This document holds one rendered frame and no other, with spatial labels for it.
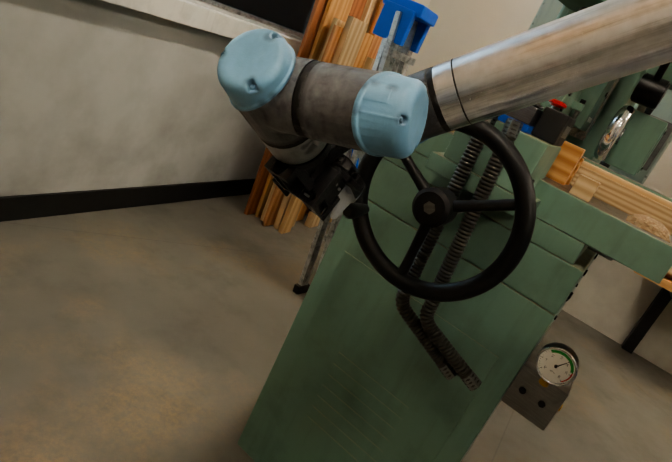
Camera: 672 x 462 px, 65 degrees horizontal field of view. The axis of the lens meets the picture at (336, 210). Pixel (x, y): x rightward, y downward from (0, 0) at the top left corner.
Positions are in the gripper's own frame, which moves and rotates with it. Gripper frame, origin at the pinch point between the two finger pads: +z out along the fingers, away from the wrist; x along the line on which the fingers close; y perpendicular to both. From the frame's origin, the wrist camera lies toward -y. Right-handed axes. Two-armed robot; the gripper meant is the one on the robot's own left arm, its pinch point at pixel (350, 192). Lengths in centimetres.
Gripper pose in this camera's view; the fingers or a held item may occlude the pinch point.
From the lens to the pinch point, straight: 79.8
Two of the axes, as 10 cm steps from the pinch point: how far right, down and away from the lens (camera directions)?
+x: 7.6, 5.0, -4.2
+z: 2.5, 3.7, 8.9
